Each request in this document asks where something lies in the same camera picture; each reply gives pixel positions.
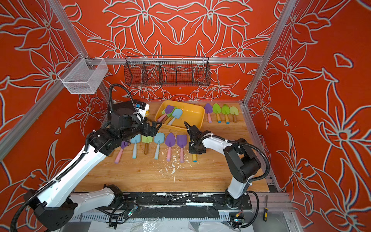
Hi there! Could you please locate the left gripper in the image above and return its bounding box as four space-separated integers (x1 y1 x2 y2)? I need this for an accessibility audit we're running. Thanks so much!
121 113 163 142

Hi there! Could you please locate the light blue shovel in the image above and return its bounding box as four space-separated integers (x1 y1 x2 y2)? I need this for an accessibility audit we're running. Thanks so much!
168 108 183 125
130 134 141 159
154 132 165 160

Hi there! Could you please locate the purple scoop shovel pink handle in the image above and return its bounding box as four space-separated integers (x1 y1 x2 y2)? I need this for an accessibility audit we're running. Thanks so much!
115 141 131 164

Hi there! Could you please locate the purple pointed shovel pink handle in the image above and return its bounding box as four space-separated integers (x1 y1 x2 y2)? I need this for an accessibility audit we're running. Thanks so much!
165 132 176 161

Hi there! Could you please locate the purple square shovel pink handle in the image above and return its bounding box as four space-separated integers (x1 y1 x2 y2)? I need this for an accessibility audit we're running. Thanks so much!
157 105 174 122

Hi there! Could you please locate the green shovel yellow handle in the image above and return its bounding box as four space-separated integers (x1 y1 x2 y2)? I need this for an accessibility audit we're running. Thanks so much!
221 104 230 124
212 103 222 123

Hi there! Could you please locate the pale green shovel wooden handle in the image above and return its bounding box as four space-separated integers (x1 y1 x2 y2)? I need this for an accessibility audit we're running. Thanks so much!
230 106 239 123

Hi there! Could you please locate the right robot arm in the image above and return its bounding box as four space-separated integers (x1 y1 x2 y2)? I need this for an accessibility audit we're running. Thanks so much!
184 122 271 230

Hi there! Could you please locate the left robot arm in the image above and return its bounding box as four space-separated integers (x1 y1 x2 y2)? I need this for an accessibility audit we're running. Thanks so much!
10 84 162 232

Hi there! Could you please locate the yellow plastic storage box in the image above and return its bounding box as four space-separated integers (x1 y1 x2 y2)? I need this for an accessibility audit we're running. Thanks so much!
154 100 205 132

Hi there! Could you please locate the black wire wall basket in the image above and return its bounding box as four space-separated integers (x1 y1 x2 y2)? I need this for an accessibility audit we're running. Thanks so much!
124 56 211 87

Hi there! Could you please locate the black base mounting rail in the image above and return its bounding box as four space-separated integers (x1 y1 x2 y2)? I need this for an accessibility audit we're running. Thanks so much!
121 192 252 210

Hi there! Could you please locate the white cable duct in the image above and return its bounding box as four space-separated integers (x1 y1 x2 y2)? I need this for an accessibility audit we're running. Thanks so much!
69 212 231 223

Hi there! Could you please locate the white mesh wall basket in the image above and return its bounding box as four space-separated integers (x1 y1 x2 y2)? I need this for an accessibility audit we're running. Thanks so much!
58 58 108 94

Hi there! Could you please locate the yellow handled screwdriver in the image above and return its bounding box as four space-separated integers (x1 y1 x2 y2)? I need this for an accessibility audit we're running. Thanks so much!
263 207 268 222

